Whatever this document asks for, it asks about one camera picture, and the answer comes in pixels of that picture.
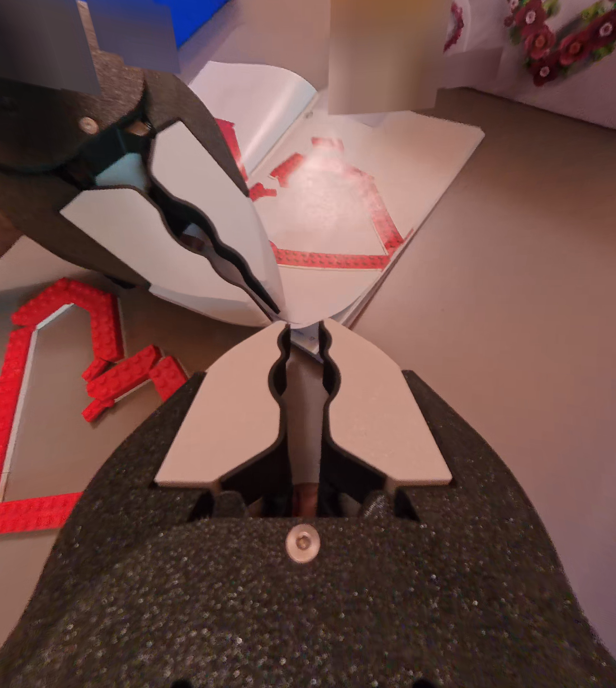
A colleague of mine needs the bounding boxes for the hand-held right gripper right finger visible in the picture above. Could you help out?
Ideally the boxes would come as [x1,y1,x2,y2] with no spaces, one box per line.
[318,318,454,487]

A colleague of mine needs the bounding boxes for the heart wreath toy box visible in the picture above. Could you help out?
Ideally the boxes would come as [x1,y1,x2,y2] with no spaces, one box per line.
[450,0,616,142]

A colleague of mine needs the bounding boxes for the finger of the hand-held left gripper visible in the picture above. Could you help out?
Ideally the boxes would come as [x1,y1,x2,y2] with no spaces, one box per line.
[61,185,275,329]
[148,119,287,323]

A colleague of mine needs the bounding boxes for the grey desk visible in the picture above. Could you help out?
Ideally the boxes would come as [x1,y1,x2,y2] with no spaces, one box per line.
[0,43,616,688]

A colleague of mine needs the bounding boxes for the blue plastic bin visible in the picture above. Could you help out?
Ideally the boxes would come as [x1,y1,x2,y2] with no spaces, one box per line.
[85,0,232,48]

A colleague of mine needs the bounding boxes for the white instruction booklet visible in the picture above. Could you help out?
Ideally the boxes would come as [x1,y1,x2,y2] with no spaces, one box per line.
[149,60,485,363]

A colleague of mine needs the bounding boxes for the red brick piece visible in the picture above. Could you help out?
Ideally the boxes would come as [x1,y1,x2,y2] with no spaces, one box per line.
[82,345,162,422]

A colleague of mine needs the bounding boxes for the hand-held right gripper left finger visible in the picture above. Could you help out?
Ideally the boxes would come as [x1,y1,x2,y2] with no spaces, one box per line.
[155,322,288,490]

